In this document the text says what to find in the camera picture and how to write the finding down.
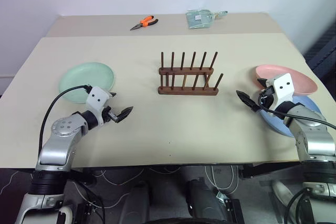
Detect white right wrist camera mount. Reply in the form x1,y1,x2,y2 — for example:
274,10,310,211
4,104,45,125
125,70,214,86
271,72,295,104

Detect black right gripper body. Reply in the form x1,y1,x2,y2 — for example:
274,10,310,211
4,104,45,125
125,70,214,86
258,84,277,109

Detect orange handled pliers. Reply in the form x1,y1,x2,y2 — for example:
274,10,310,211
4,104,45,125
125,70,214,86
130,15,160,31

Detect thick white cable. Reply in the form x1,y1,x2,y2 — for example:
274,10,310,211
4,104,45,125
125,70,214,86
204,165,240,193

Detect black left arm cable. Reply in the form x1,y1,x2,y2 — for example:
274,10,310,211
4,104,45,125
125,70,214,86
38,84,93,156

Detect black table frame bar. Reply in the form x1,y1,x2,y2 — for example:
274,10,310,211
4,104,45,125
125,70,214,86
240,164,302,179

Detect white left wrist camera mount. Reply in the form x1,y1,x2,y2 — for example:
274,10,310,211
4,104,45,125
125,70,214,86
86,86,111,126

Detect pink red plate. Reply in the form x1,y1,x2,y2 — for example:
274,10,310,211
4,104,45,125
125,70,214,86
255,64,318,97

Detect dark ribbed chair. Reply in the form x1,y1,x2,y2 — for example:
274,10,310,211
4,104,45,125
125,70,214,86
302,24,336,94

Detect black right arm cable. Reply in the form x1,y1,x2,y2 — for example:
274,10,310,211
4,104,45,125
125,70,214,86
258,95,336,131

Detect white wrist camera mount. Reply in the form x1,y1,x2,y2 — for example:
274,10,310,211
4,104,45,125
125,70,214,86
86,86,111,126
271,72,295,104

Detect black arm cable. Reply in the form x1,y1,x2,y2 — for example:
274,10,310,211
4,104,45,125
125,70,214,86
38,84,93,156
258,95,336,131

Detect thin white cable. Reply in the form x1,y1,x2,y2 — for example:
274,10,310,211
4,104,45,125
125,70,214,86
67,166,145,209

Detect blue plate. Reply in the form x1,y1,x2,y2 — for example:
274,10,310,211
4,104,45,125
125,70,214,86
258,94,323,138

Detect teal packaged dustpan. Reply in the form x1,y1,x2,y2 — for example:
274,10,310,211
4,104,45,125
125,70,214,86
185,8,229,29

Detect dark rounded shape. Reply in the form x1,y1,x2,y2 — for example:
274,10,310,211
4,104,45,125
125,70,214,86
184,177,224,221

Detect wooden dish rack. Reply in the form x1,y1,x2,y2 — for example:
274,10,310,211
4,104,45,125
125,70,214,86
157,51,224,97

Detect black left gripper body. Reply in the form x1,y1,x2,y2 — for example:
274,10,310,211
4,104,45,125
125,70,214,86
101,105,119,124

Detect green plate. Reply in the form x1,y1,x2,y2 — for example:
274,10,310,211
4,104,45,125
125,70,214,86
58,62,117,104

